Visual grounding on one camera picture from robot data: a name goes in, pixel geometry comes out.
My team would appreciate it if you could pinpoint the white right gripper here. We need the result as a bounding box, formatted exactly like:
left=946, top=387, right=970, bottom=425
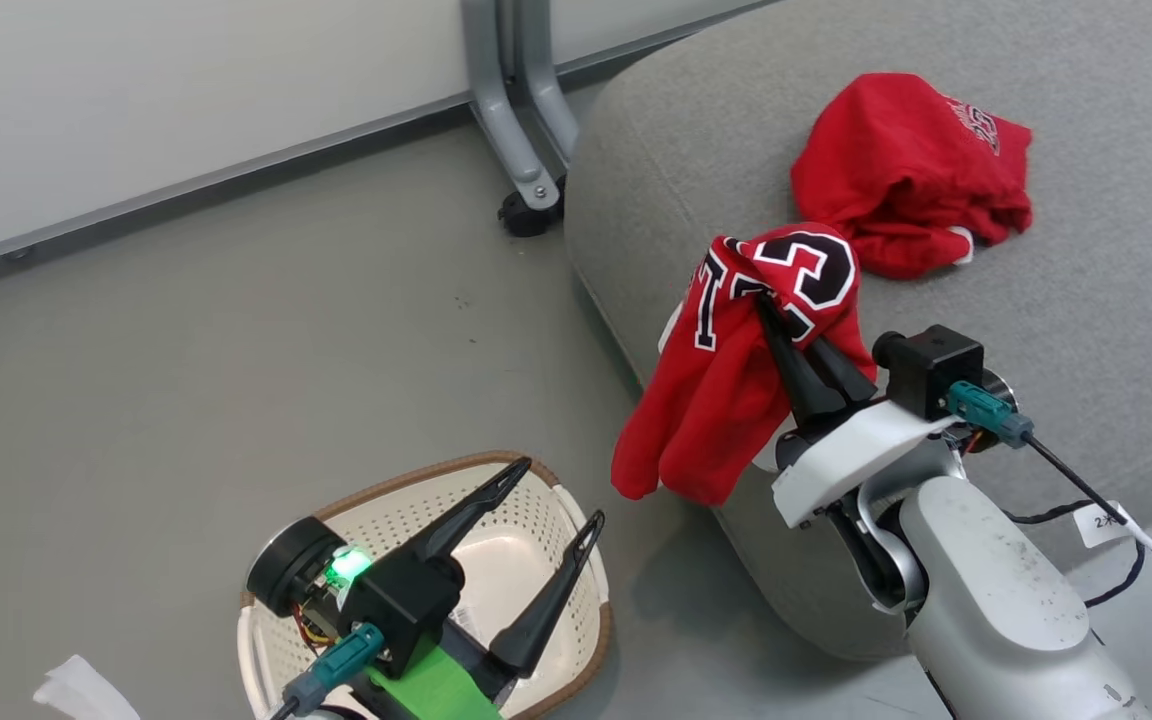
left=754, top=295, right=959, bottom=531

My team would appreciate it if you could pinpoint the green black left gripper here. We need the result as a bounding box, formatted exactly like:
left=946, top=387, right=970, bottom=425
left=366, top=456, right=607, bottom=720

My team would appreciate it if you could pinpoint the red jersey with number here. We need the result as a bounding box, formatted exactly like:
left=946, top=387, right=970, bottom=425
left=610, top=221, right=880, bottom=509

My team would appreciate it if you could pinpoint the grey fabric sofa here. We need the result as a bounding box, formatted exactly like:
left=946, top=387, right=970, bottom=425
left=563, top=0, right=1152, bottom=663

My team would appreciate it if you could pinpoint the white perforated laundry basket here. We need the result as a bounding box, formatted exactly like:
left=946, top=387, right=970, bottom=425
left=236, top=449, right=615, bottom=720

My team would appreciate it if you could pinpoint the round right gripper motor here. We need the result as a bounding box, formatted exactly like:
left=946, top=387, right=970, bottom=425
left=976, top=367, right=1021, bottom=457

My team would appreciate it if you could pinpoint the black round left gripper motor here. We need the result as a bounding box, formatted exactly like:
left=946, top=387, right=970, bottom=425
left=245, top=515, right=373, bottom=619

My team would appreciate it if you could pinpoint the red hooded sweatshirt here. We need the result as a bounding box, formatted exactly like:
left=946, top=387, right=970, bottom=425
left=790, top=71, right=1036, bottom=282

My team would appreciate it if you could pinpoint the grey metal partition leg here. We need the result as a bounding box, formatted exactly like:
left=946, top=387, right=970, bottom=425
left=460, top=0, right=561, bottom=213
left=514, top=0, right=583, bottom=166

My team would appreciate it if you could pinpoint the white crumpled cloth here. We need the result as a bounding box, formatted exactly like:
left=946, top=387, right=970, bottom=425
left=32, top=654, right=143, bottom=720

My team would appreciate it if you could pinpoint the large white partition panel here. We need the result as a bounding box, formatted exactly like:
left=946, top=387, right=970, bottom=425
left=0, top=0, right=482, bottom=286

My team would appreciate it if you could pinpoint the teal right camera connector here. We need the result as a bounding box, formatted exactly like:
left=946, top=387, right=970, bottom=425
left=945, top=380, right=1036, bottom=449

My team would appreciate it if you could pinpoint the teal camera connector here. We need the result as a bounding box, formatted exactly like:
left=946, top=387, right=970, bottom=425
left=280, top=621, right=388, bottom=719
left=945, top=380, right=1036, bottom=449

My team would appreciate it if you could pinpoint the teal left camera connector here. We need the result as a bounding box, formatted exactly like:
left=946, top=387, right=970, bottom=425
left=280, top=621, right=388, bottom=719

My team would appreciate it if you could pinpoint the black right camera cable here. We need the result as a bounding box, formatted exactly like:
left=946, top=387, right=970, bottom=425
left=1023, top=432, right=1152, bottom=602

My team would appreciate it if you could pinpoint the white cable label tag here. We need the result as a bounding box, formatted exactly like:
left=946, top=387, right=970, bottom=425
left=1075, top=499, right=1152, bottom=551

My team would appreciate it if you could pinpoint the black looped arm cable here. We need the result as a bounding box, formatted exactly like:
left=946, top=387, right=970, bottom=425
left=1000, top=497, right=1148, bottom=610

